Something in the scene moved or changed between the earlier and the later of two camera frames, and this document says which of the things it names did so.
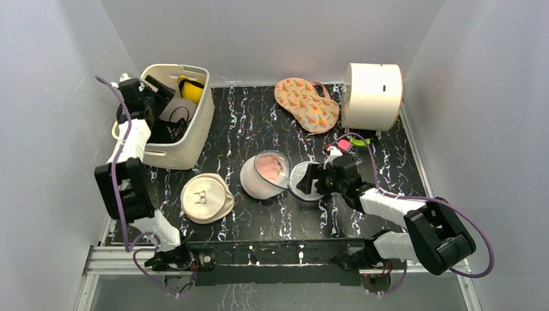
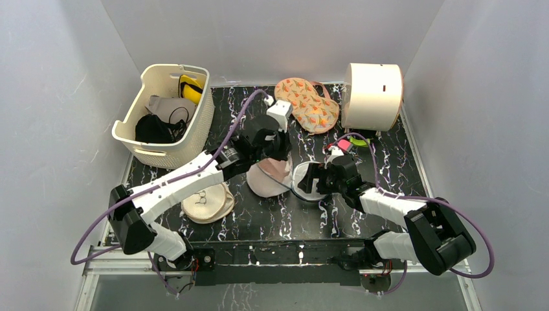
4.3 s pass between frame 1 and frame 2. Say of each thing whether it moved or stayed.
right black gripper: stayed
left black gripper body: moved
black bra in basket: stayed
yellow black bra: stayed
